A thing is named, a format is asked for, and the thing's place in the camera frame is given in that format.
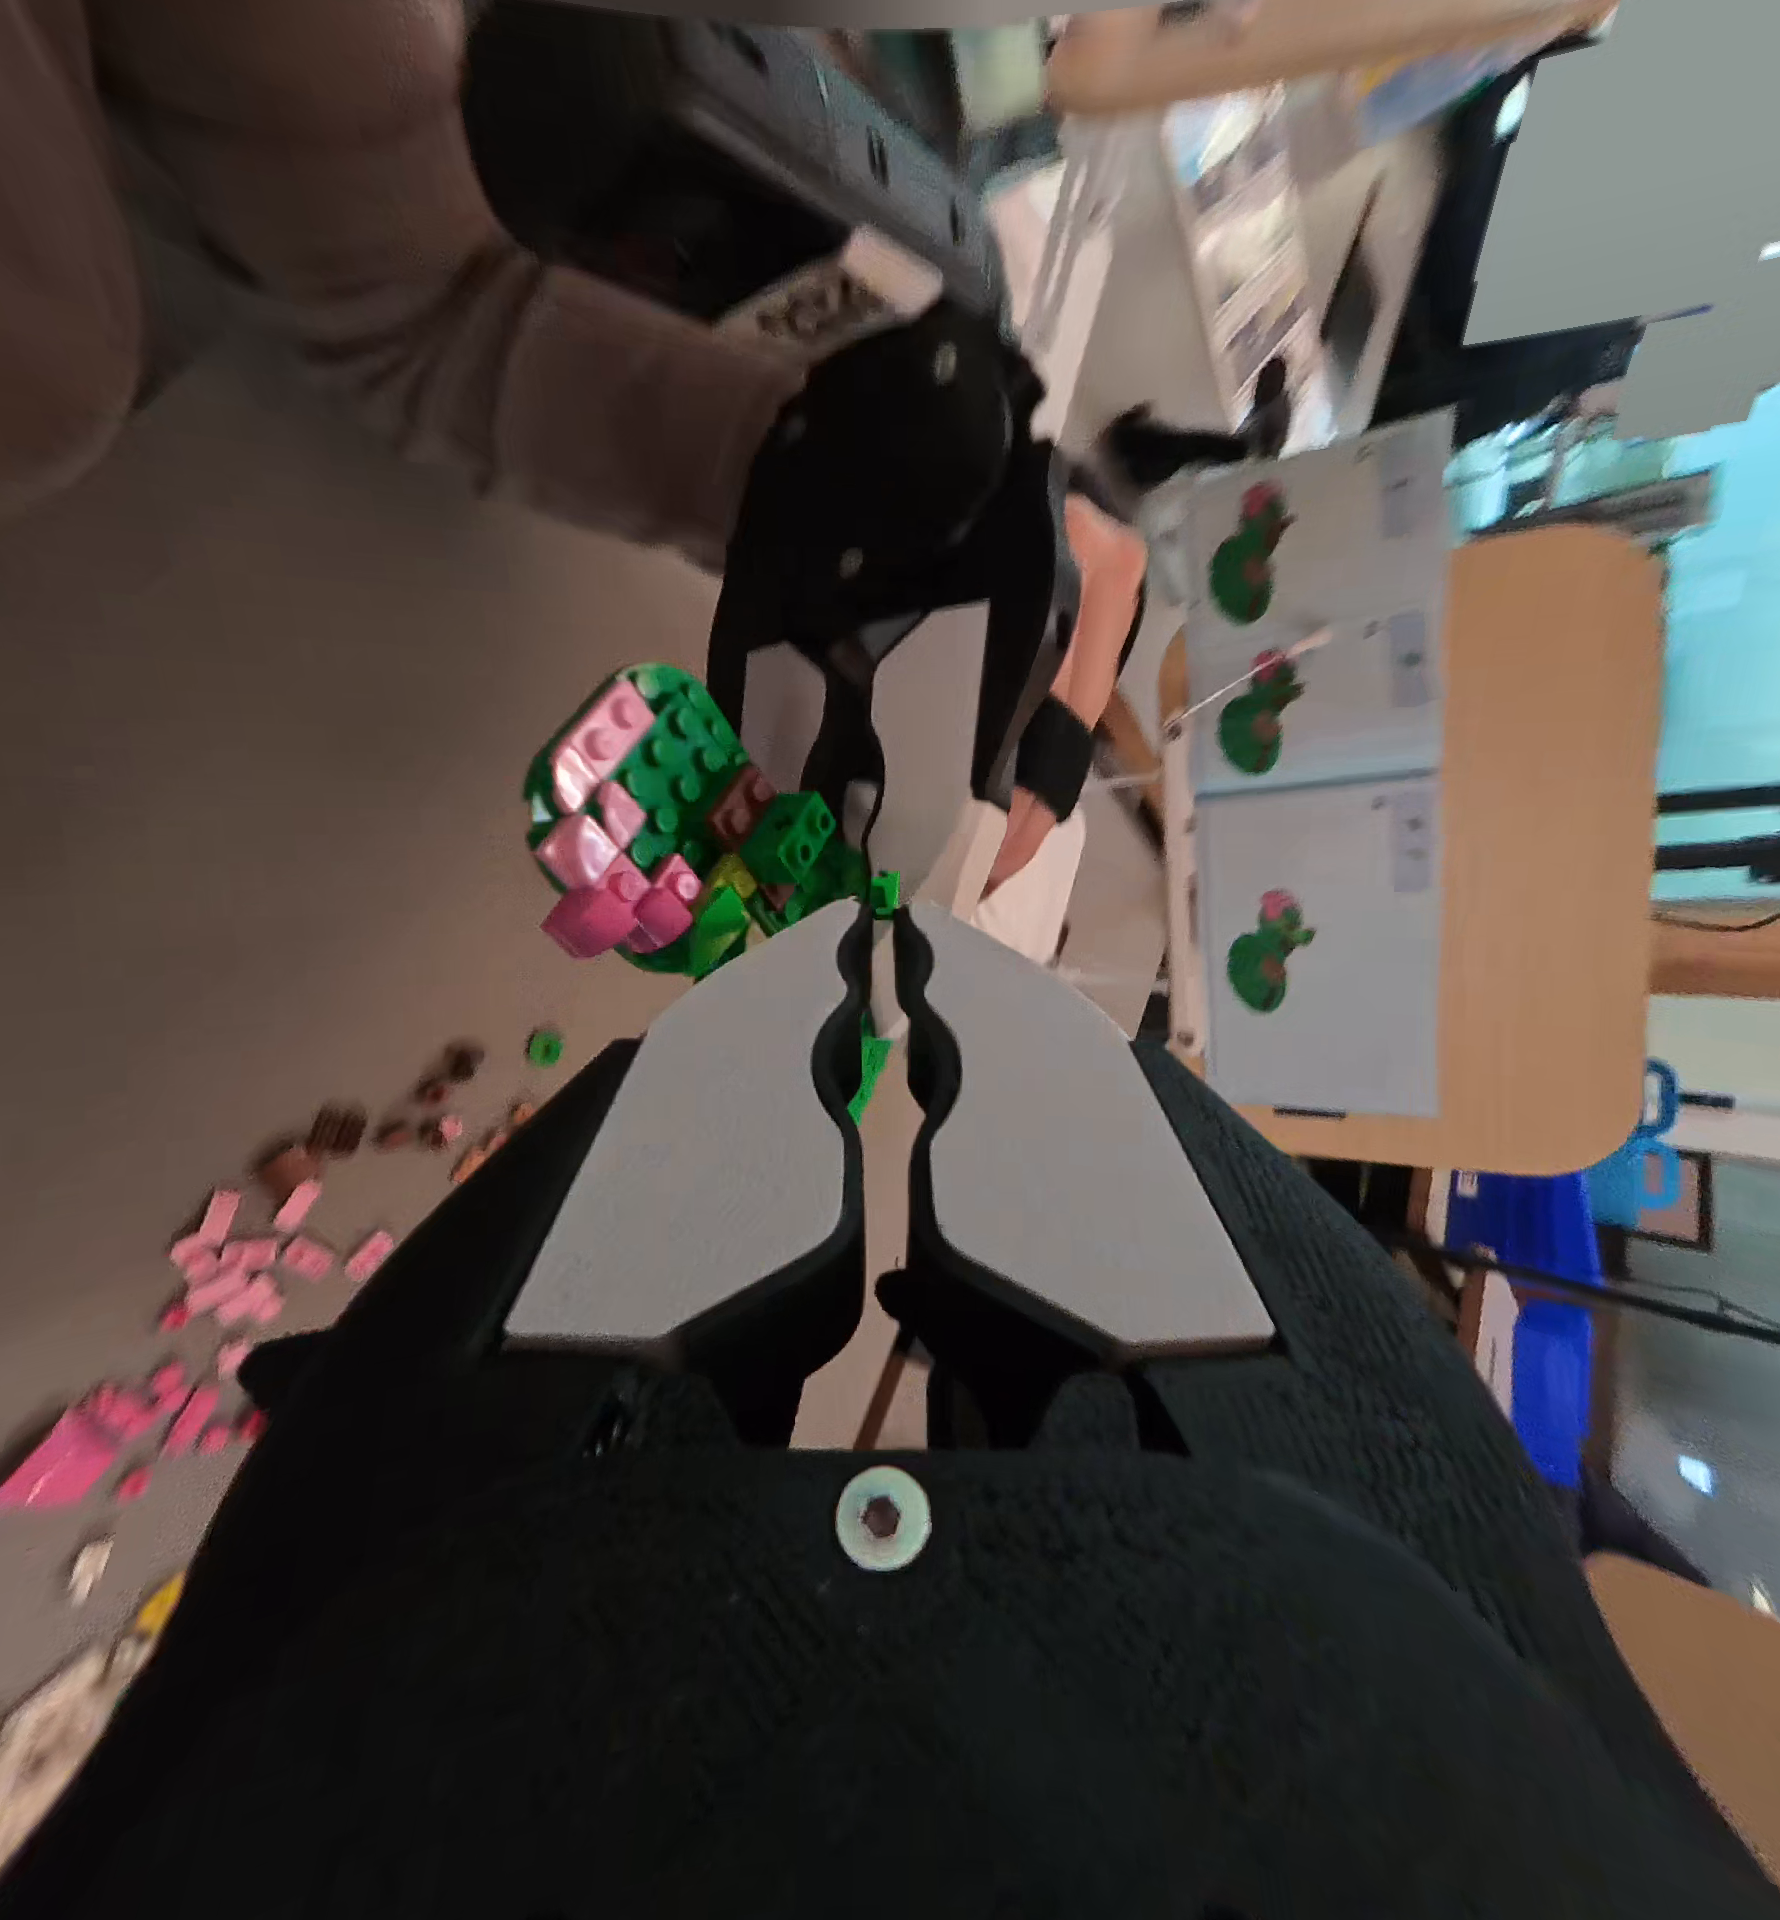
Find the black cable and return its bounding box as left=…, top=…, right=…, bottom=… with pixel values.
left=1406, top=1226, right=1780, bottom=1370

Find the pile of pink lego pieces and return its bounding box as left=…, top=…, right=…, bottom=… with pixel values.
left=0, top=1169, right=400, bottom=1518

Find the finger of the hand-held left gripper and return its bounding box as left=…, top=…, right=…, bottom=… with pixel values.
left=741, top=638, right=890, bottom=869
left=876, top=599, right=985, bottom=910

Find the wall poster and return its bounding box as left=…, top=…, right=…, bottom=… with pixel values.
left=1180, top=90, right=1334, bottom=438

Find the blue plastic bin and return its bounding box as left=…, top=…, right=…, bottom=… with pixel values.
left=1442, top=1168, right=1599, bottom=1490

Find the wooden chair seat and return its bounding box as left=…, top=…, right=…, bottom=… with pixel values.
left=1579, top=1550, right=1780, bottom=1920

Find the person's left hand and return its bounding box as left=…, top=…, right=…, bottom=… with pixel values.
left=986, top=494, right=1150, bottom=905

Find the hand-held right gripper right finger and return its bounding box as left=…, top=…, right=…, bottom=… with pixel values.
left=876, top=905, right=1275, bottom=1451

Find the pile of white lego pieces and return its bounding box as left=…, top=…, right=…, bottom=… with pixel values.
left=0, top=1530, right=157, bottom=1878

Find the lego instruction booklet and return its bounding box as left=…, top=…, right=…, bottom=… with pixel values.
left=1142, top=405, right=1463, bottom=1120

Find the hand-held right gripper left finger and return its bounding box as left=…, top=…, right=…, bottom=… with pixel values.
left=505, top=897, right=871, bottom=1451

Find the light wooden board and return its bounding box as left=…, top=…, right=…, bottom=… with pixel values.
left=1157, top=526, right=1672, bottom=1179

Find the person's beige top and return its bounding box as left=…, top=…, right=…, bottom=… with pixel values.
left=0, top=0, right=145, bottom=546

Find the green and pink lego model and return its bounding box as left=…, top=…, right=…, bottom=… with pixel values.
left=523, top=660, right=907, bottom=1130

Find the blue plastic handle object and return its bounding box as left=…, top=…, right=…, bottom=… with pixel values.
left=1584, top=1057, right=1689, bottom=1241

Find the group of brown lego pieces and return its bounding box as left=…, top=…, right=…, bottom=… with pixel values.
left=251, top=1042, right=534, bottom=1202

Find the person's left forearm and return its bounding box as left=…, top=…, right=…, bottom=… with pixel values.
left=85, top=0, right=848, bottom=584

